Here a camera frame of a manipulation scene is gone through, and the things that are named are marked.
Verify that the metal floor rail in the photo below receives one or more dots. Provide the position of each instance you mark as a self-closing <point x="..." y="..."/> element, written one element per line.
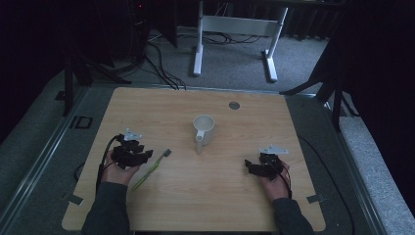
<point x="42" y="156"/>
<point x="355" y="182"/>

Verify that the green toothbrush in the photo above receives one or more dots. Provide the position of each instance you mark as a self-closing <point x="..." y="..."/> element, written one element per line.
<point x="150" y="170"/>

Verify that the black tripod stand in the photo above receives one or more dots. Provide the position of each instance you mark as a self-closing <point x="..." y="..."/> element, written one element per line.
<point x="68" y="88"/>
<point x="337" y="104"/>

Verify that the white cup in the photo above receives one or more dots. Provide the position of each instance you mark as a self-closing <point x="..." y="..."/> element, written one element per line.
<point x="203" y="128"/>

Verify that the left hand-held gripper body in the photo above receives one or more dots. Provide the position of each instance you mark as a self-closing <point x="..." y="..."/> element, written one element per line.
<point x="128" y="145"/>

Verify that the white table frame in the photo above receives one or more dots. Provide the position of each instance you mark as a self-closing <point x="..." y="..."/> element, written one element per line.
<point x="241" y="24"/>

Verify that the grey tape piece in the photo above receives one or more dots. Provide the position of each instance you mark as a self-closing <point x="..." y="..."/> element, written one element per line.
<point x="73" y="198"/>
<point x="315" y="198"/>

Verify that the person's left hand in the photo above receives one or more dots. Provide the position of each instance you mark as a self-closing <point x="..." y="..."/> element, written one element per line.
<point x="116" y="173"/>

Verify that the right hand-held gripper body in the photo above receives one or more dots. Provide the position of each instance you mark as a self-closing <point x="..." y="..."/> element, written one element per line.
<point x="272" y="160"/>

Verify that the person's right hand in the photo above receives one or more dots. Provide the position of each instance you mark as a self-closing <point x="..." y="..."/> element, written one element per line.
<point x="276" y="187"/>

